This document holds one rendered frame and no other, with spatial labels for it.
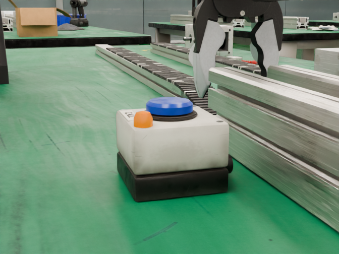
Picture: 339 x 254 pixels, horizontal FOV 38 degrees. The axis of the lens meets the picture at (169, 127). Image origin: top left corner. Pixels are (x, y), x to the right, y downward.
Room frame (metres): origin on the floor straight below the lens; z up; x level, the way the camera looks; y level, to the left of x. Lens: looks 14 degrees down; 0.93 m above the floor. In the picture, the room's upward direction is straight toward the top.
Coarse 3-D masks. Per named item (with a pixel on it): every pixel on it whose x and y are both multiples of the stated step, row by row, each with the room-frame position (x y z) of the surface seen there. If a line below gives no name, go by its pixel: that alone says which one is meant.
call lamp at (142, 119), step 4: (136, 112) 0.37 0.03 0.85; (140, 112) 0.37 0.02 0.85; (144, 112) 0.37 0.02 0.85; (148, 112) 0.37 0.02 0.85; (136, 116) 0.37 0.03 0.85; (140, 116) 0.37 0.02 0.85; (144, 116) 0.37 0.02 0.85; (148, 116) 0.37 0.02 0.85; (136, 120) 0.37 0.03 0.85; (140, 120) 0.37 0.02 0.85; (144, 120) 0.37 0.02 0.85; (148, 120) 0.37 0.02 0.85; (152, 120) 0.37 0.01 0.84; (136, 124) 0.37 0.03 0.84; (140, 124) 0.37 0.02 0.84; (144, 124) 0.37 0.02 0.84; (148, 124) 0.37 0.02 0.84; (152, 124) 0.37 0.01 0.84
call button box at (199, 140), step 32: (128, 128) 0.38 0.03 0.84; (160, 128) 0.37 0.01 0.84; (192, 128) 0.38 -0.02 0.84; (224, 128) 0.38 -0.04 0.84; (128, 160) 0.38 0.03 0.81; (160, 160) 0.37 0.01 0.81; (192, 160) 0.38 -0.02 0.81; (224, 160) 0.38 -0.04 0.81; (160, 192) 0.37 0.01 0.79; (192, 192) 0.38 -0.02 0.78; (224, 192) 0.38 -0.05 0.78
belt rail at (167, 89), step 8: (96, 48) 1.65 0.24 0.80; (104, 48) 1.50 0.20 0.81; (104, 56) 1.48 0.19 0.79; (112, 56) 1.34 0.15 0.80; (120, 64) 1.24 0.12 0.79; (128, 64) 1.14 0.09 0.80; (128, 72) 1.14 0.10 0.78; (136, 72) 1.09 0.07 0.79; (144, 72) 0.98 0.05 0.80; (144, 80) 0.98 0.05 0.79; (152, 80) 0.95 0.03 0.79; (160, 80) 0.86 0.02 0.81; (152, 88) 0.92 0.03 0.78; (160, 88) 0.86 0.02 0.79; (168, 88) 0.81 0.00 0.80; (176, 88) 0.77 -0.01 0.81; (168, 96) 0.81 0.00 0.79; (176, 96) 0.78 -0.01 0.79; (184, 96) 0.75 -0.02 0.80
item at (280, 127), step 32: (224, 96) 0.50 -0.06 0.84; (256, 96) 0.43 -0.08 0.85; (288, 96) 0.38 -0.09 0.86; (320, 96) 0.37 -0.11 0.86; (256, 128) 0.43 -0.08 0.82; (288, 128) 0.38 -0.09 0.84; (320, 128) 0.35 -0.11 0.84; (256, 160) 0.43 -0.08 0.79; (288, 160) 0.37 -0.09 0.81; (320, 160) 0.33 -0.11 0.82; (288, 192) 0.37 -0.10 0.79; (320, 192) 0.33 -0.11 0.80
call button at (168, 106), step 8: (152, 104) 0.40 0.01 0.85; (160, 104) 0.40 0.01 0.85; (168, 104) 0.39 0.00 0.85; (176, 104) 0.39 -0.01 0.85; (184, 104) 0.40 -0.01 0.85; (192, 104) 0.41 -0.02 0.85; (152, 112) 0.40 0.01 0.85; (160, 112) 0.39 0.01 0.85; (168, 112) 0.39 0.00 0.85; (176, 112) 0.39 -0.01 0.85; (184, 112) 0.40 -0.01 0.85
